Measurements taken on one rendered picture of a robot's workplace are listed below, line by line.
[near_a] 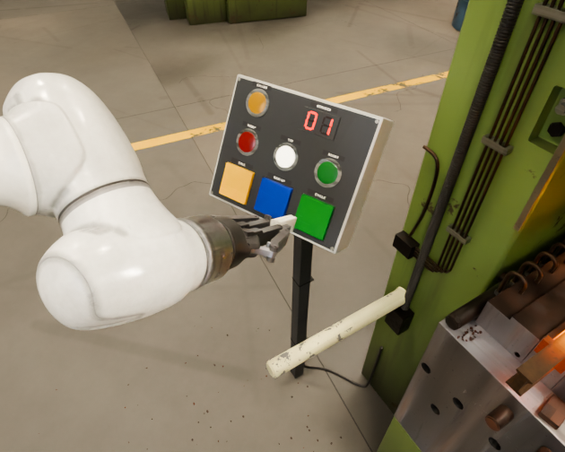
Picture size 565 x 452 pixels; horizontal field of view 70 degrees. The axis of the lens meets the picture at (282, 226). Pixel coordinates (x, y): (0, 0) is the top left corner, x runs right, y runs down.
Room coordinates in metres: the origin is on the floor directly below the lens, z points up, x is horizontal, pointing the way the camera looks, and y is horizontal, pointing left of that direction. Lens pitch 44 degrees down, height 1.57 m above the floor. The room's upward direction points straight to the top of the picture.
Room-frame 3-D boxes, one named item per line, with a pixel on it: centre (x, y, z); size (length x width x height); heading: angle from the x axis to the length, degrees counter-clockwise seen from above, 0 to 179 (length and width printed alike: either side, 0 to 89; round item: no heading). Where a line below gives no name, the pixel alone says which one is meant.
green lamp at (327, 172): (0.65, -0.09, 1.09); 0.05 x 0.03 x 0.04; 31
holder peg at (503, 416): (0.26, -0.36, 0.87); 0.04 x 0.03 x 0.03; 121
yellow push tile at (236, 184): (0.72, 0.10, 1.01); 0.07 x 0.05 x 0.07; 56
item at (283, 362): (0.58, -0.16, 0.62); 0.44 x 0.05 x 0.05; 121
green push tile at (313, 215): (0.61, -0.06, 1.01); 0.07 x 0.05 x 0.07; 56
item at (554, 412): (0.25, -0.43, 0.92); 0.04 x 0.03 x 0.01; 129
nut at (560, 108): (0.58, -0.44, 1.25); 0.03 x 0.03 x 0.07; 31
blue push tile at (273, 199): (0.67, 0.02, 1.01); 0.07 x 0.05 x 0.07; 56
